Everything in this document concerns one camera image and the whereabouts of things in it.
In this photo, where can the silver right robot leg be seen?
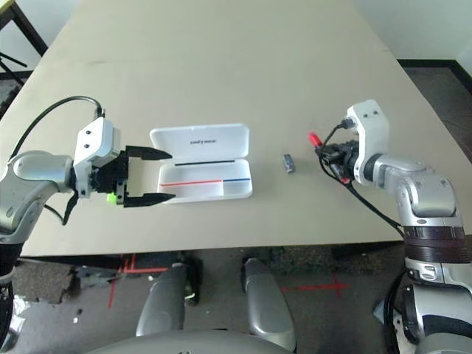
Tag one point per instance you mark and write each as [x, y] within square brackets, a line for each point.
[269, 302]

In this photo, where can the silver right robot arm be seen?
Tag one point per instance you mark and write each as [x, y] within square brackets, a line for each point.
[427, 195]

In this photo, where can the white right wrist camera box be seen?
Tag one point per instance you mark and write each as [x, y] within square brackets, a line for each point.
[368, 125]

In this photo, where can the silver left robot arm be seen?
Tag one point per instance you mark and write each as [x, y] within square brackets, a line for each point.
[37, 169]

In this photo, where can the silver left robot leg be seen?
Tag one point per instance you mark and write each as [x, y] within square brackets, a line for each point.
[162, 302]

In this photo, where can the small blue grey eraser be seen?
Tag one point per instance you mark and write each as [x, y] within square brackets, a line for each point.
[288, 162]

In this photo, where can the silver robot leg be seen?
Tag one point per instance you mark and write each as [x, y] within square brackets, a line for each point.
[162, 302]
[269, 302]

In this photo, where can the side table with black frame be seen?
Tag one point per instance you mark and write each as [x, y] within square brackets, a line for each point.
[33, 33]

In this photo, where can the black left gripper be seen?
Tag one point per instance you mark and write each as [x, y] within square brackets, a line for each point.
[114, 177]

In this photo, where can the light blue floor object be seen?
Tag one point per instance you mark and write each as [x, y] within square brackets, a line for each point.
[379, 310]

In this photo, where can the grey robot torso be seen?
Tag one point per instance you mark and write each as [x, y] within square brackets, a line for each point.
[184, 343]

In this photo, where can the white plastic pencil case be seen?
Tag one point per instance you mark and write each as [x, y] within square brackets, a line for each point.
[206, 142]

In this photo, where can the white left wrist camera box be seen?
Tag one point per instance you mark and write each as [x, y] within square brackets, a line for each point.
[94, 140]

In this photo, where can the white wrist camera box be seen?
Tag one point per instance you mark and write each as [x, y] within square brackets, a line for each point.
[368, 125]
[94, 140]

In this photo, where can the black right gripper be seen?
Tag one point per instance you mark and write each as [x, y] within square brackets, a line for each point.
[341, 156]

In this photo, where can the black tripod stand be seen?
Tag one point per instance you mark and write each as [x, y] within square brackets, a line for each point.
[11, 62]

